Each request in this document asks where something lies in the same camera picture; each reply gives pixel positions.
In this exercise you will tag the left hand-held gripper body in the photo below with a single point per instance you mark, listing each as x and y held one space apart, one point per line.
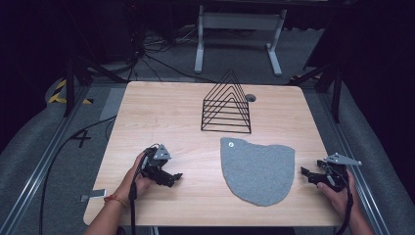
157 164

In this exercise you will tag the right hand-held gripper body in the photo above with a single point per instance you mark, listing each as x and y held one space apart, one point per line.
333 169

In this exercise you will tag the person's left hand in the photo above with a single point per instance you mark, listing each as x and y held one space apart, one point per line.
141 182

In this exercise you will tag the person's right hand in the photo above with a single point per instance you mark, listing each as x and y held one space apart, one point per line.
339 197

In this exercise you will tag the grey felt mat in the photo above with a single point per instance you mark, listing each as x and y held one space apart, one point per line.
257 173

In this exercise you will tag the black metal stand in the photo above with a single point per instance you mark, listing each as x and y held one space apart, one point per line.
329 81
78 78

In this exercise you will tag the yellow black floor tape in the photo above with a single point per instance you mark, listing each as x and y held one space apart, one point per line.
60 94

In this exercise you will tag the aluminium floor rail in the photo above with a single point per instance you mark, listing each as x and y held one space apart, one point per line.
36 173
354 160

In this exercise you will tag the grey metal bracket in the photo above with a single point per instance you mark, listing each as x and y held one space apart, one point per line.
93 195

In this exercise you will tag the white metal desk frame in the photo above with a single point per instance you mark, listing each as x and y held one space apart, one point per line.
241 21

